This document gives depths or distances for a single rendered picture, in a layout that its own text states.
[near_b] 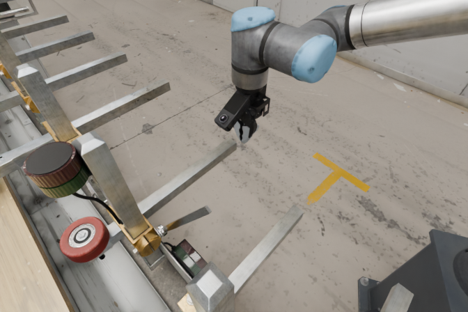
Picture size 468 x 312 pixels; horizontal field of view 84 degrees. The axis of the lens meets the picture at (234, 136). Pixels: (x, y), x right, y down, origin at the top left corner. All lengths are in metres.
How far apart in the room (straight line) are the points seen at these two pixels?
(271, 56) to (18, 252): 0.60
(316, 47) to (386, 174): 1.58
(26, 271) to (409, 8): 0.81
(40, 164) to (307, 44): 0.45
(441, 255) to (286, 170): 1.02
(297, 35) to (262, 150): 1.42
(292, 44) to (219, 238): 1.20
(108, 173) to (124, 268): 0.47
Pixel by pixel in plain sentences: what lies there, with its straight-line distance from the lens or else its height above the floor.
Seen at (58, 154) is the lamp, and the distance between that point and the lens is 0.41.
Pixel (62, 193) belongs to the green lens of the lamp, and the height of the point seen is 1.10.
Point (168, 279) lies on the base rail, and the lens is 0.74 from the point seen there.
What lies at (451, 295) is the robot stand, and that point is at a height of 0.60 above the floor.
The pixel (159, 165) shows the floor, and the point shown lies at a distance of 1.85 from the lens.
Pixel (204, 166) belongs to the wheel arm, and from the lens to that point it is 0.68.
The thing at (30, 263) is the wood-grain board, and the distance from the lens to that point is 0.64.
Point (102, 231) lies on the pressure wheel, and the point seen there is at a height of 0.91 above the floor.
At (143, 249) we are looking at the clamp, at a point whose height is 0.86.
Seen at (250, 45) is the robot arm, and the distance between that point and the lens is 0.56.
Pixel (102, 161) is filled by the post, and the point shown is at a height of 1.10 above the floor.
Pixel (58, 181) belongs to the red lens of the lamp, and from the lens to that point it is 0.40.
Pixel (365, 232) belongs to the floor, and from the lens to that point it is 1.70.
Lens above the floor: 1.39
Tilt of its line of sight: 45 degrees down
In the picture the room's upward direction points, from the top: straight up
